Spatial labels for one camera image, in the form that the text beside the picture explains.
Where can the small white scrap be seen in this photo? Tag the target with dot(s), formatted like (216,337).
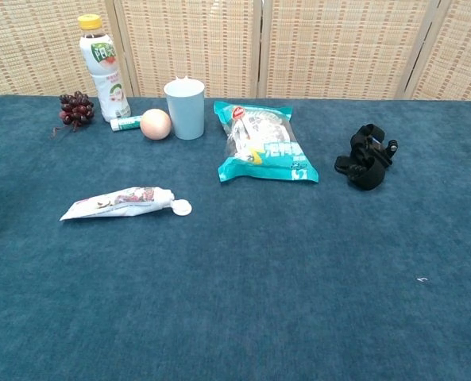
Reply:
(422,279)

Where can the teal snack bag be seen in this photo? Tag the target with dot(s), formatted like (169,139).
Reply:
(267,155)

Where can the floral white toothpaste tube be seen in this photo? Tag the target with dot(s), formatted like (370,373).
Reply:
(116,202)

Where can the woven bamboo folding screen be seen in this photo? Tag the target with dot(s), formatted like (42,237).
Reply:
(318,47)

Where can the white green lip balm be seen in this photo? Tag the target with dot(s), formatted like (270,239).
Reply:
(126,123)

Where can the light blue plastic cup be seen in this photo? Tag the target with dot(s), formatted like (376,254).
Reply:
(186,115)

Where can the dark red grape bunch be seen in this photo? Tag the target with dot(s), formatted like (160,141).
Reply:
(77,108)

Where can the yellow capped drink bottle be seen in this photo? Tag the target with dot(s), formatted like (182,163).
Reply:
(105,75)

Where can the blue table cloth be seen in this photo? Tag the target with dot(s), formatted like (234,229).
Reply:
(235,278)

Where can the pale orange round fruit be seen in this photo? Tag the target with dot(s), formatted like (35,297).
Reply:
(155,124)

